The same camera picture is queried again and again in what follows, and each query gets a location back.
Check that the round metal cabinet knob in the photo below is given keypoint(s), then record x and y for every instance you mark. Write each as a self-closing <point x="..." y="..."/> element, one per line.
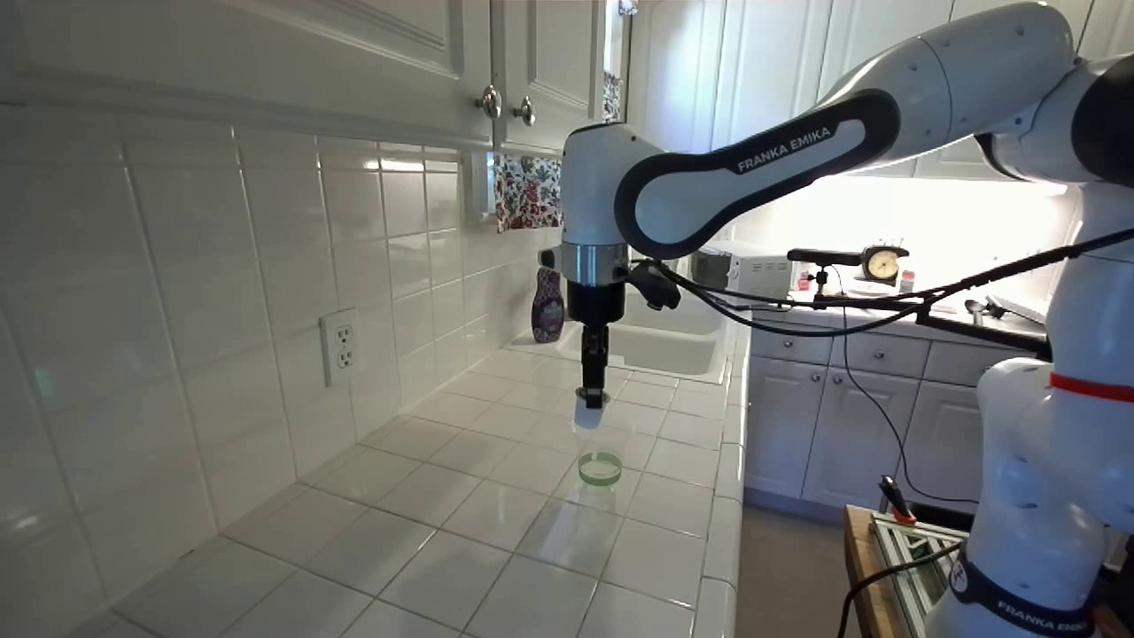
<point x="523" y="112"/>
<point x="489" y="101"/>

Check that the black mount bar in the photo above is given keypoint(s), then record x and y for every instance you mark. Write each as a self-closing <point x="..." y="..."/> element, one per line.
<point x="993" y="327"/>

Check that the white base cabinets with drawers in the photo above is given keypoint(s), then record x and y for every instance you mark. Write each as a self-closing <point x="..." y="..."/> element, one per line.
<point x="852" y="413"/>

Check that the white wall cabinets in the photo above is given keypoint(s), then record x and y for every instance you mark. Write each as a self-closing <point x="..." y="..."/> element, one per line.
<point x="730" y="58"/>

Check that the white kitchen sink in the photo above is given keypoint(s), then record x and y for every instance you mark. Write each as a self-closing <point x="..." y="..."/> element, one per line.
<point x="666" y="342"/>

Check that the wooden cart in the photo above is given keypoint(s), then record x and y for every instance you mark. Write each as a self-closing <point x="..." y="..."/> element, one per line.
<point x="870" y="581"/>

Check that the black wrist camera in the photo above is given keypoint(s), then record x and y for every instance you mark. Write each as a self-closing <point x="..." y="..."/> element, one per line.
<point x="653" y="284"/>

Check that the narrow white upper cabinet door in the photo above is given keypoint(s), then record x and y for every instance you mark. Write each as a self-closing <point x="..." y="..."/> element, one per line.
<point x="549" y="64"/>

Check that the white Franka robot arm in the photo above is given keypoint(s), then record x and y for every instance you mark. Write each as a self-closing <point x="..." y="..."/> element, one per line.
<point x="1038" y="472"/>

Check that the floral patterned window curtain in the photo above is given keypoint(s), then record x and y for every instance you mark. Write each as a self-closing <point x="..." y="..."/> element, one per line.
<point x="524" y="194"/>

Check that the small red white bottle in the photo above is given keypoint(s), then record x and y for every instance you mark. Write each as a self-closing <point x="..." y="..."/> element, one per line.
<point x="909" y="280"/>

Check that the purple dish soap bottle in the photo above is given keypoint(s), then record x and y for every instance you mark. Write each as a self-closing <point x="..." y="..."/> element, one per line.
<point x="548" y="309"/>

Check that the clear cup with green rim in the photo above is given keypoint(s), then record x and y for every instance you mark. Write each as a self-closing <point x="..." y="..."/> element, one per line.
<point x="599" y="471"/>

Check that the small round table clock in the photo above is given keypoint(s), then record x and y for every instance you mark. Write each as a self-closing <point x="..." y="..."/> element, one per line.
<point x="882" y="265"/>

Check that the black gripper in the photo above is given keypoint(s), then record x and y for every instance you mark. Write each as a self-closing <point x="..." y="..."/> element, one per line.
<point x="592" y="301"/>

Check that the white wall power outlet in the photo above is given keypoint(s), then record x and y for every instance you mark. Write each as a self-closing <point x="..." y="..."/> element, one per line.
<point x="339" y="347"/>

